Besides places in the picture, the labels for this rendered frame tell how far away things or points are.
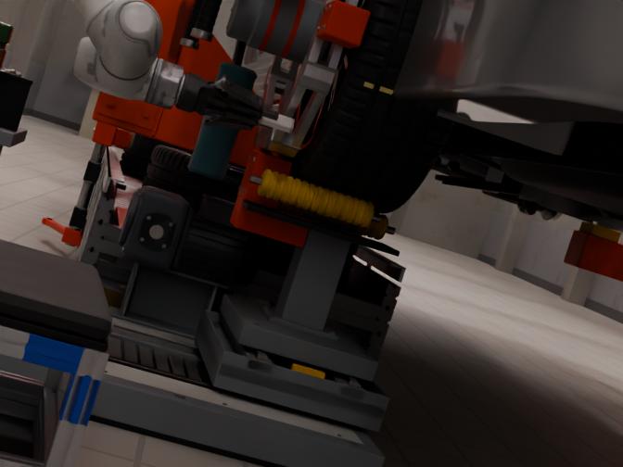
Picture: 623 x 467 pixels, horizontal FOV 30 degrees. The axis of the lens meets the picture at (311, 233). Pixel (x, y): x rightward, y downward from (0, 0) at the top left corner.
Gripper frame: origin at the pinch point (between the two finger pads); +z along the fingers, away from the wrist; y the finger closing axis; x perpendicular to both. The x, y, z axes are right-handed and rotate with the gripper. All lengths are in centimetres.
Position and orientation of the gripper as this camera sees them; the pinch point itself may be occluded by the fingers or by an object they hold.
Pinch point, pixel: (276, 120)
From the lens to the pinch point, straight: 234.7
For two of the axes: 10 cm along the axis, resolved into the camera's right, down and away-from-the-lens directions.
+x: 0.9, -7.5, 6.6
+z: 9.4, 2.9, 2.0
